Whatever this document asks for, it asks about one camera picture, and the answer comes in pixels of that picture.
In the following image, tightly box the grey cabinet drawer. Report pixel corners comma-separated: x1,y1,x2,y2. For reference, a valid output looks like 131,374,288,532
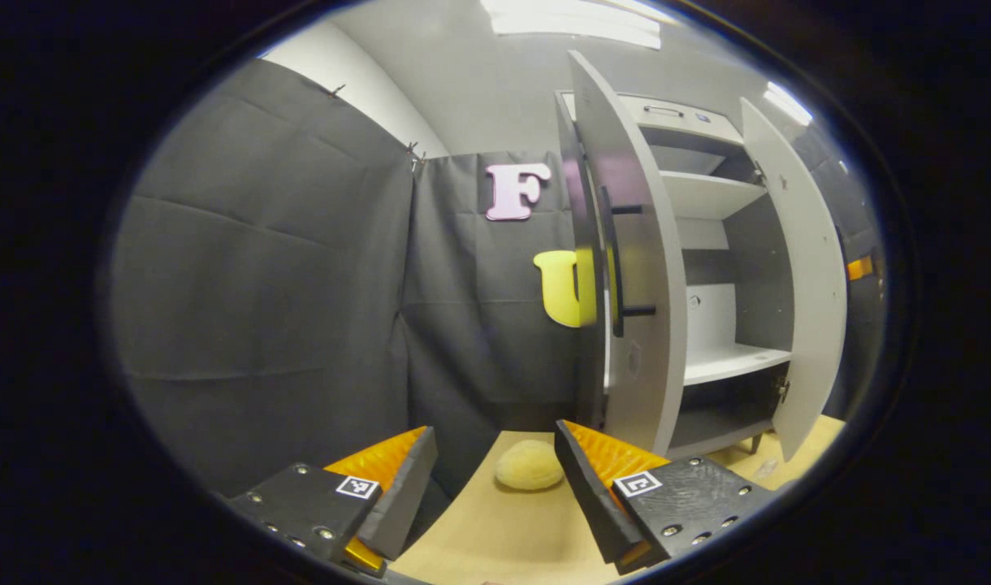
617,91,745,147

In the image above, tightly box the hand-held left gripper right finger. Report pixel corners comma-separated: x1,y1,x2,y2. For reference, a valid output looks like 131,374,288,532
554,419,777,576

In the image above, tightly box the grey cabinet door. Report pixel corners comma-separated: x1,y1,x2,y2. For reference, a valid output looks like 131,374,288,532
739,97,848,462
567,50,690,457

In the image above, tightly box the small ceiling light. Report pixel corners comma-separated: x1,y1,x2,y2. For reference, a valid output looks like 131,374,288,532
762,80,815,127

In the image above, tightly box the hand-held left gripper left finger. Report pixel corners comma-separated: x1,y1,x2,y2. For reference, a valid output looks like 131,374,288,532
226,425,439,579

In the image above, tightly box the yellow round bun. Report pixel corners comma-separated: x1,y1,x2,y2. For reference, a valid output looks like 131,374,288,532
494,440,565,491

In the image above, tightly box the grey cabinet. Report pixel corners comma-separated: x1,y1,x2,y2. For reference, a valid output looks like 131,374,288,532
554,89,797,460

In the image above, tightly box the black door handle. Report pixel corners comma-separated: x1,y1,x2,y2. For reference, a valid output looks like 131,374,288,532
599,185,657,338

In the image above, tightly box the large ceiling light panel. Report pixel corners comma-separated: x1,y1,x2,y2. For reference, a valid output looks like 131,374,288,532
479,0,663,50

